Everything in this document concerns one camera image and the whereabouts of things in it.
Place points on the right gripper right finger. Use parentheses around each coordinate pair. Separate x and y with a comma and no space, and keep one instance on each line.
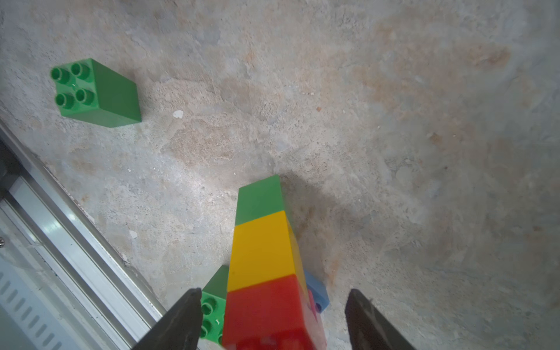
(368,328)

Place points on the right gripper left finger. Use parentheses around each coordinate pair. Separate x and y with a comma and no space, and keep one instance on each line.
(179,328)

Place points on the green lego brick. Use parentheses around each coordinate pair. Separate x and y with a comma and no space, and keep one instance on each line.
(260,199)
(213,303)
(91,92)

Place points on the red lego brick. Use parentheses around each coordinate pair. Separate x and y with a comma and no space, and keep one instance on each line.
(277,314)

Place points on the yellow lego brick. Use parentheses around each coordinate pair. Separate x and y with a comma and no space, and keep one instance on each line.
(264,249)

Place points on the aluminium mounting rail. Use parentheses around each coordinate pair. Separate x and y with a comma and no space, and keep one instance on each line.
(63,286)

